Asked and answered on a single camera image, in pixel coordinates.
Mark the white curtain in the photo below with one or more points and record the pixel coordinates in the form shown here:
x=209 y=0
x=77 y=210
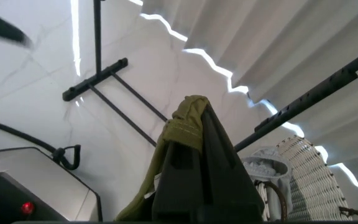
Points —
x=291 y=37

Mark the black clothes rack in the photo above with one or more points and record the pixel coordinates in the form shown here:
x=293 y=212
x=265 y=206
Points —
x=306 y=97

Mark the pale grey garment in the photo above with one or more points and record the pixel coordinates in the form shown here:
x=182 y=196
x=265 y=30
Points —
x=266 y=165

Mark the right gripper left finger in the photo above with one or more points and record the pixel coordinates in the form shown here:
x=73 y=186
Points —
x=179 y=186

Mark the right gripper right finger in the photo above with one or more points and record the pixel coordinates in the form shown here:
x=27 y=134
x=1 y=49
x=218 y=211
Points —
x=228 y=186

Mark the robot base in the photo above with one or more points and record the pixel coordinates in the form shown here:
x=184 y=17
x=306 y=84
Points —
x=26 y=174

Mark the white laundry basket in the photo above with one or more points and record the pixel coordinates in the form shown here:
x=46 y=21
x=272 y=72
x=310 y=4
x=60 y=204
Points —
x=312 y=180

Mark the green shirt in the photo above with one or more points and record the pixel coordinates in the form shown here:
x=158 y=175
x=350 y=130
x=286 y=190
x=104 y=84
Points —
x=185 y=124

